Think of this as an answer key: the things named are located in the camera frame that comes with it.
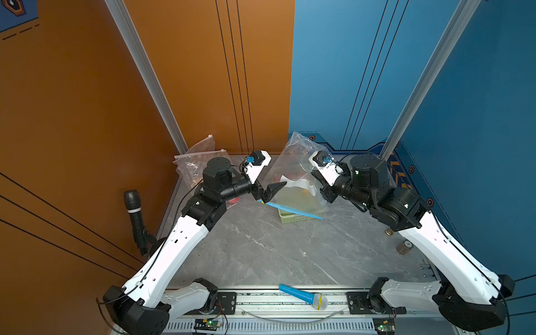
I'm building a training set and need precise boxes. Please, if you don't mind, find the blue zip bag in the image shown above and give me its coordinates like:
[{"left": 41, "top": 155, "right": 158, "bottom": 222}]
[{"left": 263, "top": 132, "right": 327, "bottom": 214}]

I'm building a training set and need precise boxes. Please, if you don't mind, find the light green perforated basket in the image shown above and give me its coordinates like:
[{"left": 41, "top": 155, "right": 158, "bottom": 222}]
[{"left": 274, "top": 187, "right": 327, "bottom": 223}]

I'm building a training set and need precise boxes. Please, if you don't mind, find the clear zip-top bag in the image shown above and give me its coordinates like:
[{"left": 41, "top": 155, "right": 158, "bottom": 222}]
[{"left": 185, "top": 134, "right": 216, "bottom": 155}]

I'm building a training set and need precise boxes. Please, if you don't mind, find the clear bag with pink dots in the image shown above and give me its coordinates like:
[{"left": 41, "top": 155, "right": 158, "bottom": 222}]
[{"left": 173, "top": 149, "right": 231, "bottom": 191}]

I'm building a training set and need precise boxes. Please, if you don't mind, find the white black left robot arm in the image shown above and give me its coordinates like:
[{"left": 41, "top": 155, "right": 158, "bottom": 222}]
[{"left": 97, "top": 150, "right": 286, "bottom": 334}]

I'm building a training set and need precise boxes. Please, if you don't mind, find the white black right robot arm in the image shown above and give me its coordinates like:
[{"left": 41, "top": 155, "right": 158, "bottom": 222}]
[{"left": 309, "top": 151, "right": 515, "bottom": 332}]

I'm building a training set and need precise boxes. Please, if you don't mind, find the blue toy microphone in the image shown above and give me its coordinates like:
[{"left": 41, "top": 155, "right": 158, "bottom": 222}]
[{"left": 279, "top": 284, "right": 329, "bottom": 311}]

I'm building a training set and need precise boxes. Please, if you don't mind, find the black microphone on stand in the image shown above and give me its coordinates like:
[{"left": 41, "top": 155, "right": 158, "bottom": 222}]
[{"left": 124, "top": 190, "right": 156, "bottom": 256}]

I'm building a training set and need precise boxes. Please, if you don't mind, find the left green circuit board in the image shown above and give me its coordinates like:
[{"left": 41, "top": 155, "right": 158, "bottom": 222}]
[{"left": 193, "top": 318, "right": 223, "bottom": 335}]

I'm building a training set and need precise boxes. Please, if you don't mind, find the green circuit board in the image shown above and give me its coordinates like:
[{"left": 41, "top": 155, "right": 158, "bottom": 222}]
[
  {"left": 373, "top": 318, "right": 396, "bottom": 335},
  {"left": 193, "top": 318, "right": 223, "bottom": 335}
]

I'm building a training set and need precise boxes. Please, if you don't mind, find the right green circuit board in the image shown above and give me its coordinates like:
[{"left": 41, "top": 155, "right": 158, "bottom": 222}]
[{"left": 373, "top": 318, "right": 396, "bottom": 335}]

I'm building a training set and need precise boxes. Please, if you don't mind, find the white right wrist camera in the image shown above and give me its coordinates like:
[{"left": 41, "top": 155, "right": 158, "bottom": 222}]
[{"left": 308, "top": 150, "right": 343, "bottom": 186}]

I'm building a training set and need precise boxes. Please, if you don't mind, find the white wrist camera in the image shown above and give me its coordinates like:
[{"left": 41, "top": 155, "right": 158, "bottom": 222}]
[
  {"left": 243, "top": 150, "right": 272, "bottom": 184},
  {"left": 308, "top": 150, "right": 343, "bottom": 186}
]

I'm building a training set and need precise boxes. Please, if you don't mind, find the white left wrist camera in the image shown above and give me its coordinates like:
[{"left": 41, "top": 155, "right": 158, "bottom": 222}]
[{"left": 243, "top": 150, "right": 272, "bottom": 184}]

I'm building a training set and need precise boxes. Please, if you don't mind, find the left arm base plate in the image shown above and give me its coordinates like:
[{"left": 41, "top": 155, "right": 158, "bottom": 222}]
[{"left": 195, "top": 292, "right": 237, "bottom": 315}]

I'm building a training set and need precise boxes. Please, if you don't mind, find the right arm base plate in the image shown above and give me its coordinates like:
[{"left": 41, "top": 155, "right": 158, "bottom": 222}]
[{"left": 346, "top": 292, "right": 407, "bottom": 315}]

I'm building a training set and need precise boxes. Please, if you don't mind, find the aluminium corner post left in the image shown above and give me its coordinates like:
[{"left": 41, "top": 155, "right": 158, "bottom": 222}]
[{"left": 105, "top": 0, "right": 188, "bottom": 154}]

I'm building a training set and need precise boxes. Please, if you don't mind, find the aluminium corner post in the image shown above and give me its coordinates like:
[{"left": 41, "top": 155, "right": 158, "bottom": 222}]
[
  {"left": 105, "top": 0, "right": 188, "bottom": 154},
  {"left": 381, "top": 0, "right": 481, "bottom": 161}
]

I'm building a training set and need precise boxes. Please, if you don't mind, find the aluminium corner post right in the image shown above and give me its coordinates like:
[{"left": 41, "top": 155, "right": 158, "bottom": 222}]
[{"left": 381, "top": 0, "right": 481, "bottom": 161}]

